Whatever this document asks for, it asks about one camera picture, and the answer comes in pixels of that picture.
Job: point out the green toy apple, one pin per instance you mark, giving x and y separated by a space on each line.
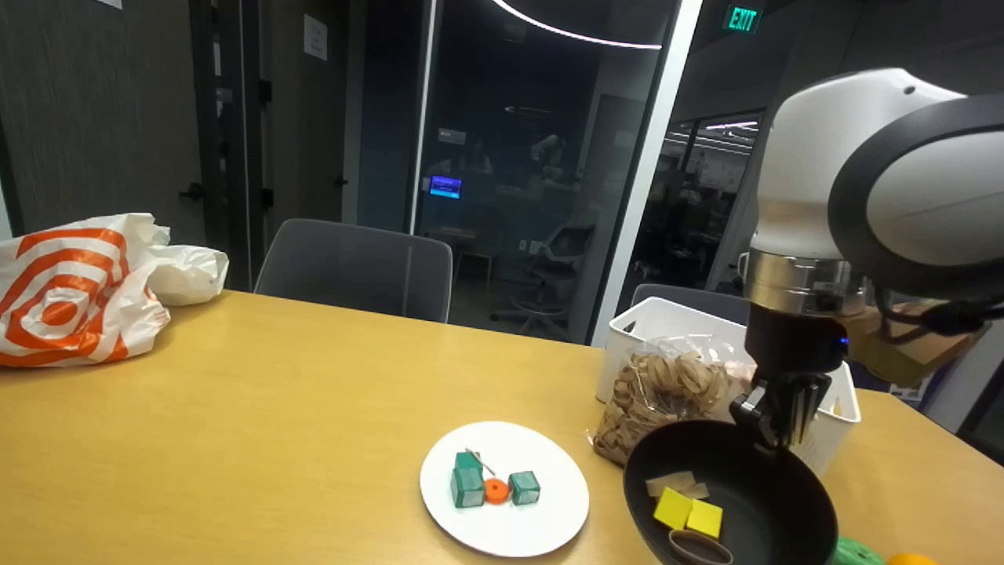
855 553

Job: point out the ring ceiling light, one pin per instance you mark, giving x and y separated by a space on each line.
574 37

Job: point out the yellow block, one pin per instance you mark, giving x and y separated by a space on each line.
671 511
707 518

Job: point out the orange white plastic bag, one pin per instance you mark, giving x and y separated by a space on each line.
99 290

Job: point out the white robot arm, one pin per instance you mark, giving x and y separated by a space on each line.
874 190

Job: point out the large green block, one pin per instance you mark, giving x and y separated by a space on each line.
466 480

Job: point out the white plastic bin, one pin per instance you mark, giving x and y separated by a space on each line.
659 318

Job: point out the small green block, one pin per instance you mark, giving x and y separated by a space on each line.
526 489

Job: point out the black bowl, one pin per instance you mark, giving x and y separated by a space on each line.
777 511

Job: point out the white paper plate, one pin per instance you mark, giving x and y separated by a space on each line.
499 524

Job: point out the grey office chair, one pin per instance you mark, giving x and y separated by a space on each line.
359 269

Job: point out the clear bag of snacks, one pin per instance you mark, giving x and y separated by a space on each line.
666 382

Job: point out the black door handle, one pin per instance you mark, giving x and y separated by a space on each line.
197 193

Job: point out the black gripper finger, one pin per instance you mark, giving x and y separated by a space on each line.
794 403
756 411

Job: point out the green exit sign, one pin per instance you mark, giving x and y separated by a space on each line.
740 20

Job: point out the orange toy fruit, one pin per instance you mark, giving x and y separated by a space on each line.
912 560

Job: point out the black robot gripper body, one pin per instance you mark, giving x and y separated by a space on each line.
781 342

